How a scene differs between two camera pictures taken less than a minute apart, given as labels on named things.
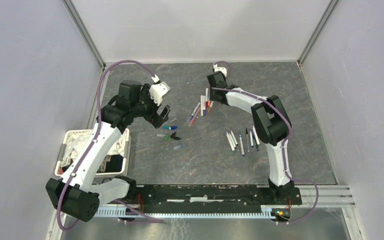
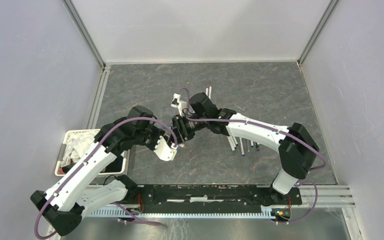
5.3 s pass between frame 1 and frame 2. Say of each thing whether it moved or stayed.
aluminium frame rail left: stayed
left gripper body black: moved
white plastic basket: stayed
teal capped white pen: stayed
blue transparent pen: stayed
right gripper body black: moved
